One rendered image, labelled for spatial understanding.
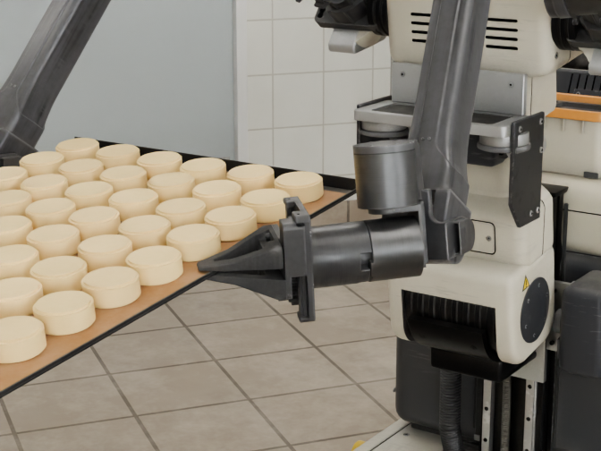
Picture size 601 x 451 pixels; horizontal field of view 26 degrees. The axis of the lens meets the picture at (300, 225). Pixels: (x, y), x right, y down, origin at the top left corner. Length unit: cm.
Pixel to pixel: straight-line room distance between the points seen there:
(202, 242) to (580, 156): 116
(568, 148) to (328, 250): 114
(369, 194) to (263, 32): 361
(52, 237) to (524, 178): 85
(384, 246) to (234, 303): 296
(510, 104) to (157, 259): 88
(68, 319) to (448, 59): 48
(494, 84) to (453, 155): 65
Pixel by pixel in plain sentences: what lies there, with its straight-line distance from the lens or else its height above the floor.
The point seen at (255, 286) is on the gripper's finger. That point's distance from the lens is 116.
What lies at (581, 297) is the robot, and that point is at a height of 67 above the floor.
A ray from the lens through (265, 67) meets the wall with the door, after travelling 478.
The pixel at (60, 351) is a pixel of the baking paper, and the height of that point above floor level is 95.
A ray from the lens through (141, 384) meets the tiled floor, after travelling 351.
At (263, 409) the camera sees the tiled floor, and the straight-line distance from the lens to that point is 333.
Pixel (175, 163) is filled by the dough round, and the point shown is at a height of 101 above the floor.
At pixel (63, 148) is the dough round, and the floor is 101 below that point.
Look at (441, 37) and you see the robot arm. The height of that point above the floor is 115.
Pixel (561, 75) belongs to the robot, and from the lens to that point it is 252.
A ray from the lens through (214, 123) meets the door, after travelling 479.
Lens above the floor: 131
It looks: 15 degrees down
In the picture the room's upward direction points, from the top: straight up
